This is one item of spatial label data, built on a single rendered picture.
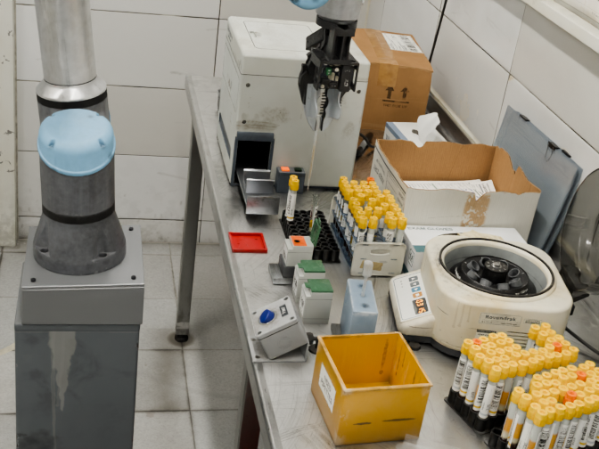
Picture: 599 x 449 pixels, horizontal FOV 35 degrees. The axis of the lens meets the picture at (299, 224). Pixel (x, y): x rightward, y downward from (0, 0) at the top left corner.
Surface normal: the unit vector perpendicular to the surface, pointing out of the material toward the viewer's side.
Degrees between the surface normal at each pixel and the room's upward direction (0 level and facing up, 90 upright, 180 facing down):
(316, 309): 90
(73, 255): 74
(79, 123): 10
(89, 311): 90
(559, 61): 90
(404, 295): 25
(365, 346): 90
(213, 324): 0
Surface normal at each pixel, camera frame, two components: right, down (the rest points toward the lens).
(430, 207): 0.18, 0.49
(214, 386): 0.13, -0.88
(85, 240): 0.38, 0.20
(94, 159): 0.64, 0.39
